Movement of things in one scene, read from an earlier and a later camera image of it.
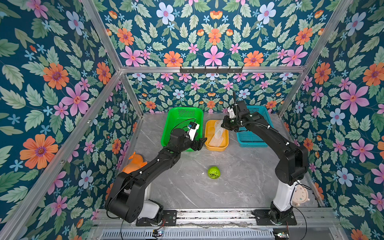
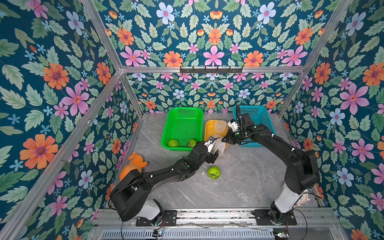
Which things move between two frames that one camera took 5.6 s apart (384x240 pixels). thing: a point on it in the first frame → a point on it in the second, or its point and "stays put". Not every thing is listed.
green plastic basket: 180,118 stays put
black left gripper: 198,146 → 212,158
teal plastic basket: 246,138 stays put
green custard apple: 214,172 stays put
